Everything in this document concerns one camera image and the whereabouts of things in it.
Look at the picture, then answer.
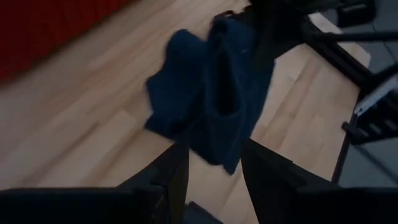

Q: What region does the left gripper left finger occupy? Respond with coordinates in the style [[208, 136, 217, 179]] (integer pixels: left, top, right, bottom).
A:
[[0, 142, 190, 224]]

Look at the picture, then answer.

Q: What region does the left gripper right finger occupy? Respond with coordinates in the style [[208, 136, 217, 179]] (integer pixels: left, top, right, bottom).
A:
[[241, 138, 398, 224]]

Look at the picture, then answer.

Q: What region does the navy blue garment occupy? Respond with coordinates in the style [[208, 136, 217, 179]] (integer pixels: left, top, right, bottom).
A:
[[144, 14, 277, 175]]

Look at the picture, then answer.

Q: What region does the dark blue-grey garment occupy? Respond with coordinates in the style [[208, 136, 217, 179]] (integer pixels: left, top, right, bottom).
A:
[[183, 200, 225, 224]]

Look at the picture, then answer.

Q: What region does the red plastic laundry bin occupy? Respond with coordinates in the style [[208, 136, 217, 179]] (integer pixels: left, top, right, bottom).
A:
[[0, 0, 133, 83]]

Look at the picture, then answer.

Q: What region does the black equipment box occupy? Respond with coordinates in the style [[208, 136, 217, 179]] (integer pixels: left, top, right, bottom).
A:
[[336, 0, 377, 29]]

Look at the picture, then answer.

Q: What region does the black aluminium frame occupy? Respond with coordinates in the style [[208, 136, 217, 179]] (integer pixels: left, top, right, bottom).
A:
[[330, 111, 358, 185]]

